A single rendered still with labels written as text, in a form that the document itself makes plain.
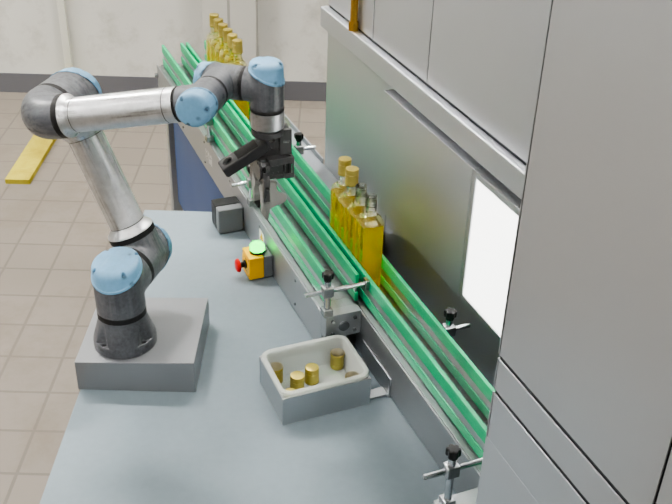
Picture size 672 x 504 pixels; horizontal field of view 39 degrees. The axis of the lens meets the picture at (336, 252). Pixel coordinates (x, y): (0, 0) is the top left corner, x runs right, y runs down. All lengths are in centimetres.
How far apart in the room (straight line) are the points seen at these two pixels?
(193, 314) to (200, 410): 28
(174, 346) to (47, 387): 133
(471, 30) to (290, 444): 100
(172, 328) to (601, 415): 140
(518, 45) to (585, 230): 84
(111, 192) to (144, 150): 292
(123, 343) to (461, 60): 102
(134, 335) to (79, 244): 214
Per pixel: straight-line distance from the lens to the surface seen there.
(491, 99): 208
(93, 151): 229
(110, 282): 224
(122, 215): 233
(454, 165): 220
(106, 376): 236
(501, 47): 203
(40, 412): 353
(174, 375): 233
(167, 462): 219
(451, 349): 218
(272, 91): 205
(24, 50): 599
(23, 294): 414
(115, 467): 219
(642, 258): 111
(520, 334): 137
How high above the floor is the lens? 226
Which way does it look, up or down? 32 degrees down
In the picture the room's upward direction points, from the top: 2 degrees clockwise
